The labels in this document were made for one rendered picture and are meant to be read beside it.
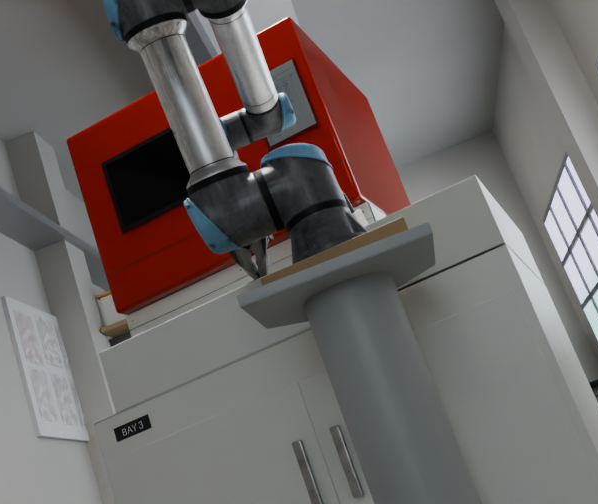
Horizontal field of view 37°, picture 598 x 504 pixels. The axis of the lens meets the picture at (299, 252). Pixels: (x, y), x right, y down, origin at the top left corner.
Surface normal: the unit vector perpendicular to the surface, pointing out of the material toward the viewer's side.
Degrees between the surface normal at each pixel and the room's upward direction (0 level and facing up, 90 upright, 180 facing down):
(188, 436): 90
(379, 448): 90
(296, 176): 88
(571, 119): 90
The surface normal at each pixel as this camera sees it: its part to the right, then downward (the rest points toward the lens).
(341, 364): -0.65, 0.00
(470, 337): -0.37, -0.16
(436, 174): -0.17, -0.25
